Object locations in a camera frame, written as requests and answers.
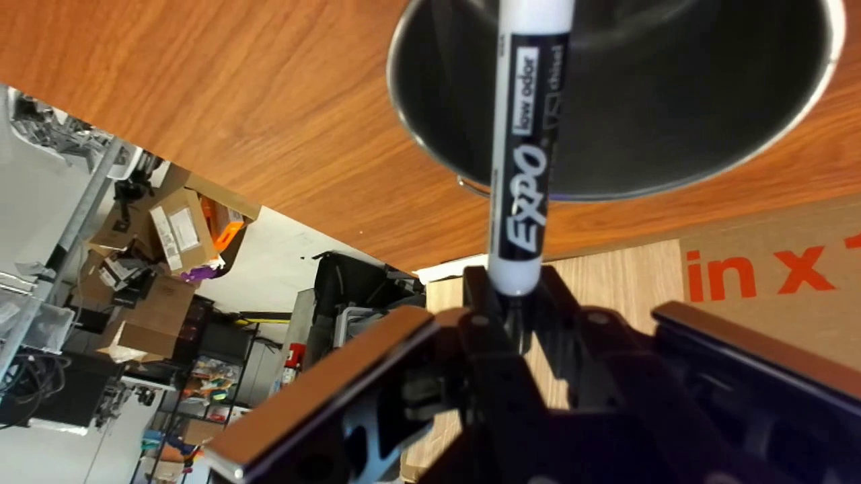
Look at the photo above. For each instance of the small cardboard box with label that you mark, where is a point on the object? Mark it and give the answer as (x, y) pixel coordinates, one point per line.
(183, 234)

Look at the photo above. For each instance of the wooden table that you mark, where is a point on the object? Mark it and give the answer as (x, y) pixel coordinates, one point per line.
(286, 104)

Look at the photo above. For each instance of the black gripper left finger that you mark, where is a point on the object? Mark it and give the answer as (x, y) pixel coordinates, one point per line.
(351, 416)

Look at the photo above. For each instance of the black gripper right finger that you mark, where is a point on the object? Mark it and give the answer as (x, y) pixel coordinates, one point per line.
(785, 408)

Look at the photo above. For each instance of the silver metal cup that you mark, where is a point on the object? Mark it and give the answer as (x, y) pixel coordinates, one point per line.
(658, 94)

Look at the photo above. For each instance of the large cardboard panel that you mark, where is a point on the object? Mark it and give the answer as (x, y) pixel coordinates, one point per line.
(791, 276)

